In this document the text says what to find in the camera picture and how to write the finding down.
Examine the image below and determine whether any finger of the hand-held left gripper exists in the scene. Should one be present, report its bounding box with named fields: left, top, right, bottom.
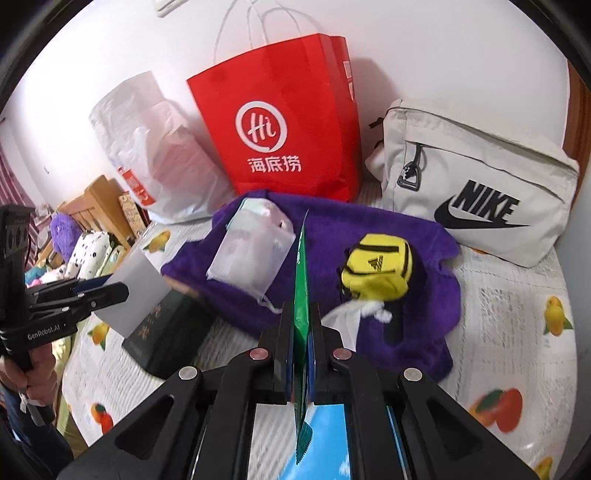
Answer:
left=34, top=282, right=130, bottom=326
left=28, top=276, right=114, bottom=308

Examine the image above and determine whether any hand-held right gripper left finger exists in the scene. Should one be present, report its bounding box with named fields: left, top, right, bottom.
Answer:
left=58, top=302, right=296, bottom=480

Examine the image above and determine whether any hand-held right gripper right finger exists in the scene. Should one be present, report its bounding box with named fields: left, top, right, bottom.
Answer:
left=310, top=304, right=539, bottom=480

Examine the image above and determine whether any white paper sheet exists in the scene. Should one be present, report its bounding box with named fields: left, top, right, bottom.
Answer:
left=92, top=249, right=171, bottom=340

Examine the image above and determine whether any green packet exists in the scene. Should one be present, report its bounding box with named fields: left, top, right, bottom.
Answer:
left=293, top=210, right=315, bottom=464

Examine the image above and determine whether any person's left hand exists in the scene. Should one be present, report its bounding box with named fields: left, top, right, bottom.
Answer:
left=0, top=351, right=61, bottom=407

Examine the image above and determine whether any spotted white pillow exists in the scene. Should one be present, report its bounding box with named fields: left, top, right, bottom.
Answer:
left=65, top=231, right=112, bottom=280

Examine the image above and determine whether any white tissue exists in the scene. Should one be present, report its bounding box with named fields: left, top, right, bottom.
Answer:
left=322, top=299, right=393, bottom=348

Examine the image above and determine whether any purple plush toy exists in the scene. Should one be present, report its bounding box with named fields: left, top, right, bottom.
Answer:
left=50, top=213, right=84, bottom=264

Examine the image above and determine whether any blue packet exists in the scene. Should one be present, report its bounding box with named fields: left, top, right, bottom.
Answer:
left=249, top=401, right=402, bottom=480

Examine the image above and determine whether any dark green box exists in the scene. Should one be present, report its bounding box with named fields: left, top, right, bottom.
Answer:
left=121, top=288, right=218, bottom=377

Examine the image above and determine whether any brown patterned box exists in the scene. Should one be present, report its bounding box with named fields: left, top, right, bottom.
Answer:
left=117, top=191, right=148, bottom=238

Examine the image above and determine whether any person's dark clothing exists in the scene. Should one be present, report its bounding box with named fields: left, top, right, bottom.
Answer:
left=0, top=383, right=75, bottom=464

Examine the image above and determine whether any yellow mini pouch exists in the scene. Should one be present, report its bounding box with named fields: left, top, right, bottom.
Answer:
left=340, top=233, right=413, bottom=303

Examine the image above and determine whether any red striped curtain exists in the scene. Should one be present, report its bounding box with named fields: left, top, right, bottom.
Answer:
left=0, top=143, right=35, bottom=208

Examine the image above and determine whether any purple fluffy cloth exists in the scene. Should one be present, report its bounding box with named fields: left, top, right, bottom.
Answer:
left=159, top=191, right=462, bottom=384

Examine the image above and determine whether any white plastic bag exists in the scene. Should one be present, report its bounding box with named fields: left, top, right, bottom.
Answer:
left=89, top=70, right=236, bottom=224

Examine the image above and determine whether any white packet with teal edge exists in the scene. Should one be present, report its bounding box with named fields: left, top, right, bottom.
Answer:
left=228, top=198, right=266, bottom=232

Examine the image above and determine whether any fruit printed bed sheet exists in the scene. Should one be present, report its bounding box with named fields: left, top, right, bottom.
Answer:
left=60, top=182, right=578, bottom=480

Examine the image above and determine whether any red paper bag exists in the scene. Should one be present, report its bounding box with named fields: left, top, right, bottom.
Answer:
left=186, top=0, right=362, bottom=204

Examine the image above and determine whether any white fabric backpack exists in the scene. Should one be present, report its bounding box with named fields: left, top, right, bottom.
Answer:
left=365, top=98, right=580, bottom=268

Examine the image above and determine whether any wooden bed frame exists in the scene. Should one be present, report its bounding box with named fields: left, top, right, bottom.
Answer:
left=58, top=174, right=151, bottom=252

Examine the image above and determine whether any translucent white drawstring pouch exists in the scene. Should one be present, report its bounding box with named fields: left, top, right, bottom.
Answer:
left=205, top=198, right=297, bottom=315

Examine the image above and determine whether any wooden door frame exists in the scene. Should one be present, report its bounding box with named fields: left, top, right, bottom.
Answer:
left=561, top=60, right=591, bottom=185

